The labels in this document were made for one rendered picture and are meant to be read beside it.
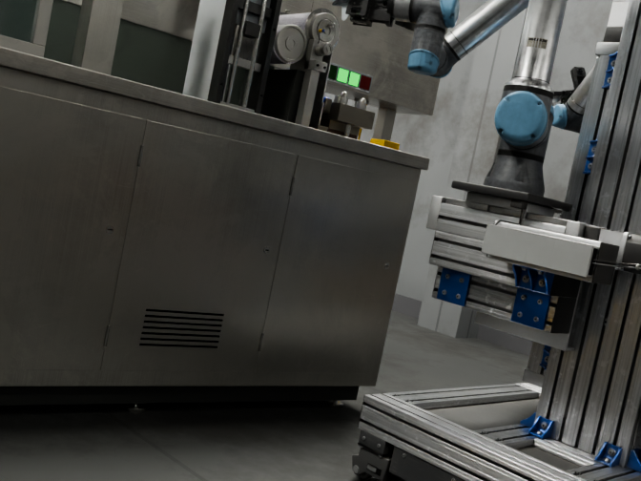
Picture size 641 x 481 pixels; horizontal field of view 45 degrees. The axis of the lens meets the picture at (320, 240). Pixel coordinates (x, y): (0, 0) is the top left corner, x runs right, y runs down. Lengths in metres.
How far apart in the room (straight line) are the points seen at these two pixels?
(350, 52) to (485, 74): 1.89
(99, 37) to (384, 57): 1.35
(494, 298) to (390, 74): 1.54
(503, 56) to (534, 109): 3.08
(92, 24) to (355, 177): 0.90
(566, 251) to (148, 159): 1.07
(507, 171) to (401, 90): 1.46
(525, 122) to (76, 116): 1.07
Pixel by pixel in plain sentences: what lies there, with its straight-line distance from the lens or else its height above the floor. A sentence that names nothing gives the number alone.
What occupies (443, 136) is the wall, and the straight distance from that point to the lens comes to 5.35.
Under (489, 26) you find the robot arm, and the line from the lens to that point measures 2.08.
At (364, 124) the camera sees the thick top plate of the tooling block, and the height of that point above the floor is 0.98.
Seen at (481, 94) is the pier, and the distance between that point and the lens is 4.94.
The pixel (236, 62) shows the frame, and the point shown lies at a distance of 2.37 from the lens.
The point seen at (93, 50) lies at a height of 0.99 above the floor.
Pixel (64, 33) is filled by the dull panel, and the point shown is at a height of 1.04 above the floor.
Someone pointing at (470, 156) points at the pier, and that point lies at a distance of 4.88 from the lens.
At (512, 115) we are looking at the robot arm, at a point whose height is 0.98.
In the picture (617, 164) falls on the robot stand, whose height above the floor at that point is 0.93.
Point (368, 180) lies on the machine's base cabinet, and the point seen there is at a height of 0.78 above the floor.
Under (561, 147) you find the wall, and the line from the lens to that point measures 4.87.
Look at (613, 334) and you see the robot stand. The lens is 2.03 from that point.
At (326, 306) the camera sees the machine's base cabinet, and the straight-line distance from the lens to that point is 2.49.
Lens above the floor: 0.73
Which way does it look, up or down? 4 degrees down
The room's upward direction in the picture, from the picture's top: 11 degrees clockwise
